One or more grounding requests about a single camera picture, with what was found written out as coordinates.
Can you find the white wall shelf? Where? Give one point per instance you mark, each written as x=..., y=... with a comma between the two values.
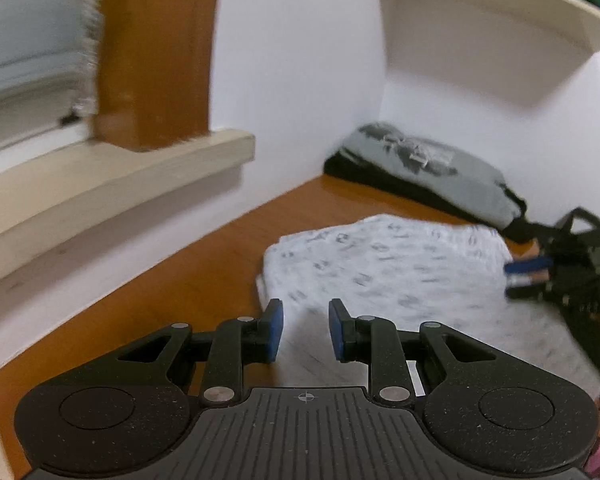
x=490, y=25

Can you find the wooden window frame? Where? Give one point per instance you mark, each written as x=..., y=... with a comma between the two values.
x=150, y=50

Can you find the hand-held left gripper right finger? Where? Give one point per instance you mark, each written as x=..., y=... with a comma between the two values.
x=336, y=329

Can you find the patterned white pajama shirt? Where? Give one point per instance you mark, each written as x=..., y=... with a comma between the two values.
x=405, y=270

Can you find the grey window blind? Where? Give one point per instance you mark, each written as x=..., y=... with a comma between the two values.
x=25, y=45

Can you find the black garment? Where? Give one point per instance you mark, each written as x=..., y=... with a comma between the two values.
x=405, y=190

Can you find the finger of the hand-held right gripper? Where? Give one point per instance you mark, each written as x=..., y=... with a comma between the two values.
x=527, y=264
x=527, y=291

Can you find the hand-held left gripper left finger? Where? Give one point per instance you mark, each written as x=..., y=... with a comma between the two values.
x=275, y=329

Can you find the grey printed t-shirt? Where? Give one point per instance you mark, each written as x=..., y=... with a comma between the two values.
x=430, y=170

